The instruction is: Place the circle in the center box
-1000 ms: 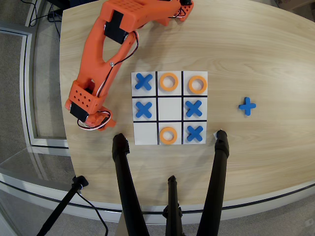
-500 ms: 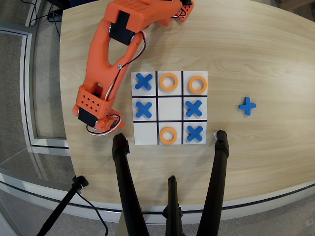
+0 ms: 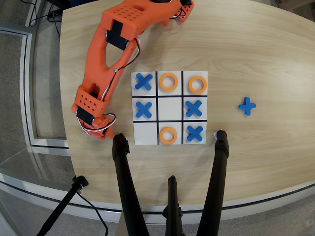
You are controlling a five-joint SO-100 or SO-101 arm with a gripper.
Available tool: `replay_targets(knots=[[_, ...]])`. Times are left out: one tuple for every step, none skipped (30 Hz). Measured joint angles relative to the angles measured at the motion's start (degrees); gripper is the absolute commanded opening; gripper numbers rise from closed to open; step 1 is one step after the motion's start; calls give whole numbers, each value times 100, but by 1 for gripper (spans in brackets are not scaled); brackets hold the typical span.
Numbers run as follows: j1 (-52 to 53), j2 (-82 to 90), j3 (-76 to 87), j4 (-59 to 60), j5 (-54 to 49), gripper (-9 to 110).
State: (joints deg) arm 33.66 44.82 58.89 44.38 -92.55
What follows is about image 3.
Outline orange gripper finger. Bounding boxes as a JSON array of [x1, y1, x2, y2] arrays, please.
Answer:
[[98, 127, 116, 141]]

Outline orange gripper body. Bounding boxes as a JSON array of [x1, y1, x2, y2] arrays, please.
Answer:
[[75, 107, 117, 139]]

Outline cardboard box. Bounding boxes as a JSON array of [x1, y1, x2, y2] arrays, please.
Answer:
[[274, 0, 315, 12]]

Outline blue X piece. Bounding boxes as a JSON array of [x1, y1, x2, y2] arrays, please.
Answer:
[[134, 73, 154, 91], [135, 101, 153, 118], [187, 125, 204, 143], [238, 96, 257, 117], [185, 100, 203, 118]]

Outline white tic-tac-toe board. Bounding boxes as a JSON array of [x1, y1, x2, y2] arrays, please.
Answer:
[[130, 71, 209, 146]]

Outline black stand pole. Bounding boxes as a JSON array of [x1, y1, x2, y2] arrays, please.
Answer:
[[36, 175, 89, 236]]

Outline thin black tripod leg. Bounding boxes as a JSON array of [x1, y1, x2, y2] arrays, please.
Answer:
[[162, 175, 184, 236]]

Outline black furniture base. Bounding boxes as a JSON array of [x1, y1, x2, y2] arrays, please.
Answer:
[[45, 0, 99, 7]]

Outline orange ring piece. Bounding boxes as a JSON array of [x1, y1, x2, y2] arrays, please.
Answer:
[[159, 72, 179, 92], [159, 126, 178, 145], [188, 75, 208, 94]]

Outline black stand cable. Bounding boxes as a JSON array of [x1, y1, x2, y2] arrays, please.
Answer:
[[76, 191, 109, 236]]

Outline grey metal floor frame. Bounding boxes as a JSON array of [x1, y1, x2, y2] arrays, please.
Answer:
[[0, 23, 71, 150]]

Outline black floor cable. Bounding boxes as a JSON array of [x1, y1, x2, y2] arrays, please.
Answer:
[[47, 3, 62, 41], [26, 0, 46, 28]]

